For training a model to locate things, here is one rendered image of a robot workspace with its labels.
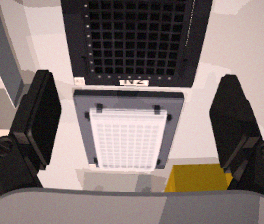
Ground yellow bin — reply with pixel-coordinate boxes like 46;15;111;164
164;164;233;192

